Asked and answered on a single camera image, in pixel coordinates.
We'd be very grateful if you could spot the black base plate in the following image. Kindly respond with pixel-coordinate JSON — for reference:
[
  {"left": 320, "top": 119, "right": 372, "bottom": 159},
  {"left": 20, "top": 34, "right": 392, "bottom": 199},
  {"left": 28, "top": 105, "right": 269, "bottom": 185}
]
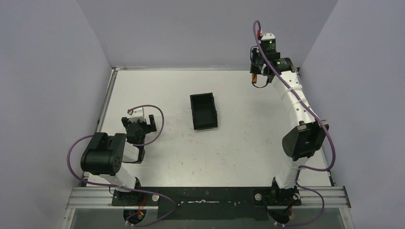
[{"left": 111, "top": 187, "right": 301, "bottom": 221}]

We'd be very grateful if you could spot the orange handled screwdriver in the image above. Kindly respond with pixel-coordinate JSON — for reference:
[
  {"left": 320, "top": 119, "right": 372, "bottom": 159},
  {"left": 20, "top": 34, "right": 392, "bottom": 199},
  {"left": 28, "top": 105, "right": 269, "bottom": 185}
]
[{"left": 251, "top": 73, "right": 257, "bottom": 84}]

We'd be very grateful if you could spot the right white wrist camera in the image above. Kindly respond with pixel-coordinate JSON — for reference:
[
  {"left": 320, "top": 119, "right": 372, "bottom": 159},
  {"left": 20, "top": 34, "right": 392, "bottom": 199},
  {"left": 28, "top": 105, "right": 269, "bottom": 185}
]
[{"left": 257, "top": 30, "right": 276, "bottom": 42}]

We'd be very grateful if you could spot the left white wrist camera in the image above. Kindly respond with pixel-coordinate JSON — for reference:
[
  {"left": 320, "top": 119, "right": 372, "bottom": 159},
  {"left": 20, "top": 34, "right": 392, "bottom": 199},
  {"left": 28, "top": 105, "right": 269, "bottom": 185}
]
[{"left": 127, "top": 107, "right": 146, "bottom": 123}]

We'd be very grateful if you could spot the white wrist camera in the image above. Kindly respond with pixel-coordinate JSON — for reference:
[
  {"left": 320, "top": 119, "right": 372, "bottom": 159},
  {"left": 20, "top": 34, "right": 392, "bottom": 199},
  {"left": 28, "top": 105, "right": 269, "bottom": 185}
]
[
  {"left": 127, "top": 107, "right": 146, "bottom": 123},
  {"left": 257, "top": 30, "right": 276, "bottom": 42}
]

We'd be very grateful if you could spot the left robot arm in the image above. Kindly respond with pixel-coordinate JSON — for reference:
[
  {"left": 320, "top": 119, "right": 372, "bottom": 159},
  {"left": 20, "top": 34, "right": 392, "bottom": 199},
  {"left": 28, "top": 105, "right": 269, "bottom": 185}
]
[{"left": 80, "top": 114, "right": 157, "bottom": 206}]

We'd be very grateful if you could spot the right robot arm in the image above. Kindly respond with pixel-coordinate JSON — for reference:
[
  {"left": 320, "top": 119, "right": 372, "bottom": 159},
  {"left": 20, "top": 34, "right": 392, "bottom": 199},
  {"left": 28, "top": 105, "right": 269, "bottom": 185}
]
[{"left": 250, "top": 37, "right": 329, "bottom": 206}]

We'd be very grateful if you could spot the aluminium front rail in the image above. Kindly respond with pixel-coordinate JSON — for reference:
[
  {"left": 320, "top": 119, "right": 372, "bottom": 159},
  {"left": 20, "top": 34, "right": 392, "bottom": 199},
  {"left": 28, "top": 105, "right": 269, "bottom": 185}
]
[{"left": 67, "top": 187, "right": 351, "bottom": 209}]

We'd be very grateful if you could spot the black plastic bin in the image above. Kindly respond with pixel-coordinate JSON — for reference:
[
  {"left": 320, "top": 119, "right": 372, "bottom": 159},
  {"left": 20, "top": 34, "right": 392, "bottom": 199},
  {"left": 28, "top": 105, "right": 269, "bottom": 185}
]
[{"left": 190, "top": 93, "right": 218, "bottom": 130}]

